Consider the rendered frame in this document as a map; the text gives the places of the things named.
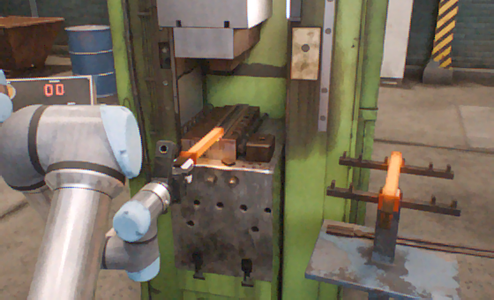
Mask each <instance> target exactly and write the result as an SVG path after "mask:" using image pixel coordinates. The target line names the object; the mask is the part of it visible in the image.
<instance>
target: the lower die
mask: <svg viewBox="0 0 494 300"><path fill-rule="evenodd" d="M237 105H245V107H244V108H242V109H241V111H240V112H239V114H237V116H236V117H235V118H234V119H233V121H232V122H231V123H230V124H229V126H228V127H227V128H226V130H225V131H224V132H223V133H222V134H221V135H220V138H219V141H214V142H213V144H212V145H211V146H210V147H208V148H207V149H206V151H205V152H204V153H202V154H201V155H200V156H199V158H207V159H217V160H224V159H226V158H229V159H231V160H232V161H236V159H237V158H238V156H239V153H238V152H237V148H238V147H239V133H237V132H234V133H233V135H231V132H232V131H233V130H234V128H236V127H237V125H238V124H239V123H240V121H241V120H242V119H243V117H244V116H245V115H246V113H247V112H248V110H249V109H252V108H254V109H255V110H256V111H257V112H258V118H259V107H253V106H249V104H243V103H237V104H236V105H235V106H233V105H225V106H224V107H223V108H222V107H215V108H214V109H213V110H212V113H211V114H210V112H209V113H208V114H207V117H205V119H204V120H203V119H202V120H201V121H200V123H198V124H197V127H195V126H194V127H192V131H191V130H190V131H189V132H188V133H187V134H185V136H184V137H183V138H182V139H181V148H182V152H188V151H189V150H190V149H191V148H192V147H194V146H195V145H196V144H197V143H198V142H199V141H200V140H201V139H203V138H204V137H205V136H206V134H209V133H210V132H211V131H212V130H213V129H214V128H218V127H219V126H220V124H221V122H222V121H224V120H225V119H226V117H227V116H228V114H230V113H231V112H232V111H233V109H234V108H235V107H236V106H237ZM250 112H253V114H254V115H255V119H256V112H255V111H254V110H251V111H250ZM253 114H247V115H250V116H251V117H252V119H253ZM239 126H240V127H242V128H244V136H245V133H246V127H245V125H244V124H239ZM236 131H239V132H240V133H241V141H242V138H243V130H242V129H241V128H236ZM203 154H205V155H206V157H204V156H203Z"/></svg>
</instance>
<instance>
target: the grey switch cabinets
mask: <svg viewBox="0 0 494 300"><path fill-rule="evenodd" d="M412 5H413V0H389V4H388V13H387V20H386V28H385V42H384V49H383V55H382V64H381V78H380V84H398V85H401V84H402V78H403V74H404V71H405V56H406V50H407V45H408V31H409V25H410V18H411V11H412Z"/></svg>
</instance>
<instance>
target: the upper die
mask: <svg viewBox="0 0 494 300"><path fill-rule="evenodd" d="M173 31H174V43H175V54H176V57H189V58H212V59H234V58H236V57H237V56H239V55H240V54H241V53H243V52H244V51H246V49H248V48H250V47H251V46H252V45H254V44H256V43H257V42H259V41H260V23H259V24H256V25H254V26H252V27H250V28H248V29H243V28H229V26H228V27H226V28H197V27H182V26H178V27H173Z"/></svg>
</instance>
